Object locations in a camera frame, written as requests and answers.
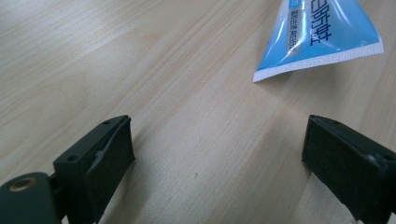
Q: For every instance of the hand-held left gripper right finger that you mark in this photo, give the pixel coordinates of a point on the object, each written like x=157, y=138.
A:
x=348, y=161

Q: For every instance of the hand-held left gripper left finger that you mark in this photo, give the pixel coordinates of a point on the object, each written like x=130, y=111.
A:
x=93, y=168

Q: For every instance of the blue and white toothpaste tube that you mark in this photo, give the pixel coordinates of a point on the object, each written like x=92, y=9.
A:
x=314, y=34

